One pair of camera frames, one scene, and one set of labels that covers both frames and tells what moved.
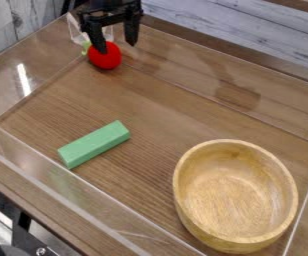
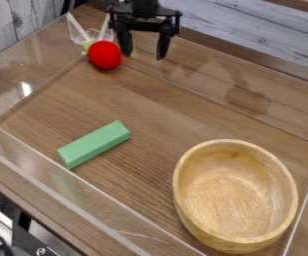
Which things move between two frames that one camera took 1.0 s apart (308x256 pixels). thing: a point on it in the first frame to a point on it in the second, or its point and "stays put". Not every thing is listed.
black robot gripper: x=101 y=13 to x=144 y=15
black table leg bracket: x=25 y=240 stays put
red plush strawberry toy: x=108 y=60 stays put
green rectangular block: x=83 y=149 stays put
